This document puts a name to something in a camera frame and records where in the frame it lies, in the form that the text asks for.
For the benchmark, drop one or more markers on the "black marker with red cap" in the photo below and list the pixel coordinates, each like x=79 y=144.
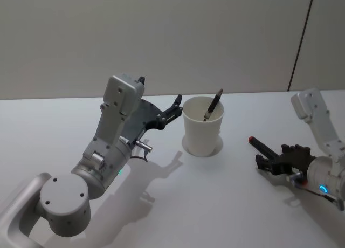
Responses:
x=259 y=145

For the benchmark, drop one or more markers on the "white paper cup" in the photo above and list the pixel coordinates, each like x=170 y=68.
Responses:
x=200 y=137

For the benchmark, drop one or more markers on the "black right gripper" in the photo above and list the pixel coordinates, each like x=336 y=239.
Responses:
x=293 y=163

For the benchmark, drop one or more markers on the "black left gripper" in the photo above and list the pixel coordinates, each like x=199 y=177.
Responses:
x=143 y=118

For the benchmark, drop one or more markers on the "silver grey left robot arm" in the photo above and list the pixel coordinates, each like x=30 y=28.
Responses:
x=64 y=199

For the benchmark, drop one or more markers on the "black pen with brown tip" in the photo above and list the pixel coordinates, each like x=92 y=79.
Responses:
x=214 y=103

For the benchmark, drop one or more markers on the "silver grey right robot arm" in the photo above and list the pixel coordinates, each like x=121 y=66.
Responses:
x=320 y=169

